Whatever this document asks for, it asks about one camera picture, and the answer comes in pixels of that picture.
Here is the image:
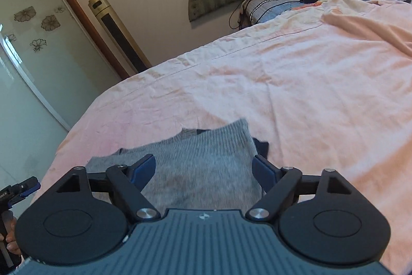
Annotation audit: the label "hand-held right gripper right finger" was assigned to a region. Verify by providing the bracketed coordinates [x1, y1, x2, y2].
[245, 154, 355, 224]

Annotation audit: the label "frosted glass door flower decals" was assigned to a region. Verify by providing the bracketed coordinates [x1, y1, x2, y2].
[0, 0, 123, 198]

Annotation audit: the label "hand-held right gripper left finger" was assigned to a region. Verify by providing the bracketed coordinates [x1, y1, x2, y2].
[55, 153, 162, 224]

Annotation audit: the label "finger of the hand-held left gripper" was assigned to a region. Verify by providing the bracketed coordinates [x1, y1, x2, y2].
[9, 176, 42, 207]

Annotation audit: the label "striped pillow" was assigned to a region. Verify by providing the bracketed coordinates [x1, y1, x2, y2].
[241, 0, 412, 28]

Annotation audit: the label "person's left hand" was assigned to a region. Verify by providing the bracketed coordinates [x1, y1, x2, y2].
[0, 216, 21, 255]

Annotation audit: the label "gold tower fan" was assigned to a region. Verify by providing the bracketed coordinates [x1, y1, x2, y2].
[88, 0, 153, 74]

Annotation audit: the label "pink bed sheet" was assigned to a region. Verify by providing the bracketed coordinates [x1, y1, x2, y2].
[32, 0, 412, 270]

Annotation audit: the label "grey sweater with navy sleeves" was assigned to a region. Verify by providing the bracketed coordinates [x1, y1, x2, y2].
[85, 119, 270, 215]

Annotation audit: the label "black cable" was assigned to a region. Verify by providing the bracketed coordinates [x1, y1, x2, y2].
[228, 0, 307, 30]

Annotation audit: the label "wooden door frame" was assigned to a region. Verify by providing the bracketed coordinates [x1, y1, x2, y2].
[35, 0, 130, 81]

